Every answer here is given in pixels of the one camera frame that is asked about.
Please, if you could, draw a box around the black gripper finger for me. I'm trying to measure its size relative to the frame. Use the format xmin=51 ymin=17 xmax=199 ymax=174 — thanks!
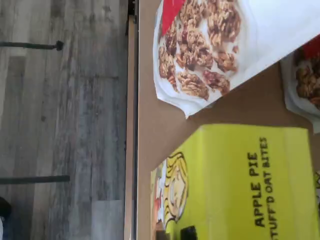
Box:
xmin=180 ymin=226 xmax=198 ymax=240

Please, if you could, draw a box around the yellow apple pie oat-bites box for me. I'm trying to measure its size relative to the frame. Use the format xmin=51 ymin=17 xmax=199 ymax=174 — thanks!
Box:
xmin=149 ymin=123 xmax=316 ymax=240

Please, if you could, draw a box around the black metal shelf rack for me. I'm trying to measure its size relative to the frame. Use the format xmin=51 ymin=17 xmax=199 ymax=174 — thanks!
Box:
xmin=127 ymin=0 xmax=140 ymax=240

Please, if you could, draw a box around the black flat floor leg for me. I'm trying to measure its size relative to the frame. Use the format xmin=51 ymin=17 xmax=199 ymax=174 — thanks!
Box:
xmin=0 ymin=175 xmax=71 ymax=185

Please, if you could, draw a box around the red label granola bag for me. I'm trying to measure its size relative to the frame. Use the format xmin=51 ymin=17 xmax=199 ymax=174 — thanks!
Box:
xmin=279 ymin=34 xmax=320 ymax=134
xmin=153 ymin=0 xmax=320 ymax=119

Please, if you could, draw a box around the dark round cart foot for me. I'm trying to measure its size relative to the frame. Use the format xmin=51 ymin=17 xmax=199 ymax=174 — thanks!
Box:
xmin=0 ymin=196 xmax=13 ymax=220

